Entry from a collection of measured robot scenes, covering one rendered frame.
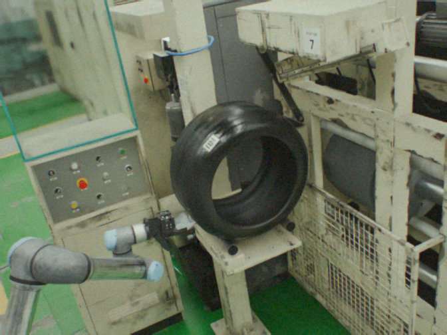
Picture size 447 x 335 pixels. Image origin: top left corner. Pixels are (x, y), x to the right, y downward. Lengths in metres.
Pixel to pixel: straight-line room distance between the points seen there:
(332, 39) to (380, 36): 0.14
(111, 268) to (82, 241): 0.88
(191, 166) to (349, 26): 0.72
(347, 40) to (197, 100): 0.74
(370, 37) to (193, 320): 2.02
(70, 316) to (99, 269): 1.76
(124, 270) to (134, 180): 0.87
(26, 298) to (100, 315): 1.18
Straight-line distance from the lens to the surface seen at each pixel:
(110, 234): 1.72
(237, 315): 2.59
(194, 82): 1.92
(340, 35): 1.47
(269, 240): 2.03
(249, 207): 2.07
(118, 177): 2.34
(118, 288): 2.59
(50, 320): 3.29
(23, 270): 1.50
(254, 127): 1.65
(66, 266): 1.42
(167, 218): 1.76
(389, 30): 1.48
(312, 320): 2.79
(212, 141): 1.61
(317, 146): 2.27
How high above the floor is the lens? 1.99
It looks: 25 degrees down
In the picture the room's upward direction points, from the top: 9 degrees counter-clockwise
